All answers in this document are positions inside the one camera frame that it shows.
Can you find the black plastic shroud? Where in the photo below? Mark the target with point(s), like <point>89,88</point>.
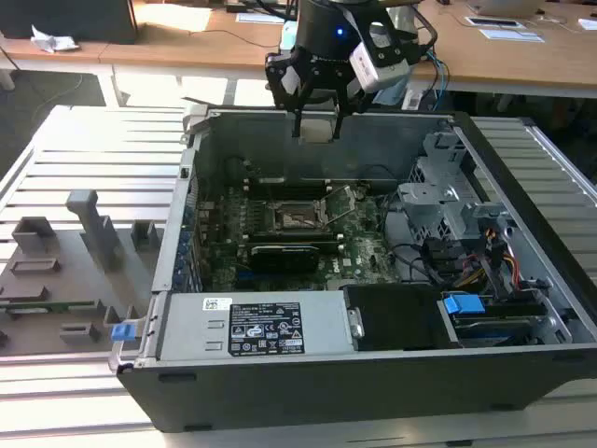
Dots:
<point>392,317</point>

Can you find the CPU socket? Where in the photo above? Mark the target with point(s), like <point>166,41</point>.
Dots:
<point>298,219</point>

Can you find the black monitor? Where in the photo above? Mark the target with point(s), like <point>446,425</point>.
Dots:
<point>70,18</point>

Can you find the grey parts rack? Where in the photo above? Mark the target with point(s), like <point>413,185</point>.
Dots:
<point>70,280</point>

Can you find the RAM slot white latches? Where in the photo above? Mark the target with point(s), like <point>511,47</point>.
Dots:
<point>289,249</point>
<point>289,190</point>
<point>289,238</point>
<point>298,180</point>

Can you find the silver CPU plate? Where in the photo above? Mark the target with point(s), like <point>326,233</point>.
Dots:
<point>317,131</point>

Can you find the silver metal disk bay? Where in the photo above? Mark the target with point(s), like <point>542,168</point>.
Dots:
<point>434,200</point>

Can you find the blue case latch tab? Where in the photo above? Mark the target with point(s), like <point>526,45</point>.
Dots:
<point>122,332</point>

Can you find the crumpled white paper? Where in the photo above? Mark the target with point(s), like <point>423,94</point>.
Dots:
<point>51,41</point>

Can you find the white paper sheet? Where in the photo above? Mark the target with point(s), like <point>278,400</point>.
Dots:
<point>510,36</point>
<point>259,18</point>

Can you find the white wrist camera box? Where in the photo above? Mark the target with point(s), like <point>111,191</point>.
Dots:
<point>378,70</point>

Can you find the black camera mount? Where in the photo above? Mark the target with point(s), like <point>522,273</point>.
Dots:
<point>406,49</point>

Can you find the hard disk in blue carrier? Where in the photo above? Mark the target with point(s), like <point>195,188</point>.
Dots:
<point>464,305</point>

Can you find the black grey PC case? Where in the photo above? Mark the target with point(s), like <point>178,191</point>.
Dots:
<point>326,392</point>

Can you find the black graphics card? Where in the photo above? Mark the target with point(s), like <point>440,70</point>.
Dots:
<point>284,259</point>

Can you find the silver power supply box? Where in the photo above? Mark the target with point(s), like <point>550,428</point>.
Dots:
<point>196,326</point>

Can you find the pale blue teach pendant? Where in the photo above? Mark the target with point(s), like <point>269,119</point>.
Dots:
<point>387,95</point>

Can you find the wooden desk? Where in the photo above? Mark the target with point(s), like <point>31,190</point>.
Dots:
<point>186,51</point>
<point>513,60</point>

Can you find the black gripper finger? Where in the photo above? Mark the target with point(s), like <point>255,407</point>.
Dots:
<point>280,88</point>
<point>345,100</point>

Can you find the green motherboard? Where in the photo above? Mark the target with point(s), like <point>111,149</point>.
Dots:
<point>359,261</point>

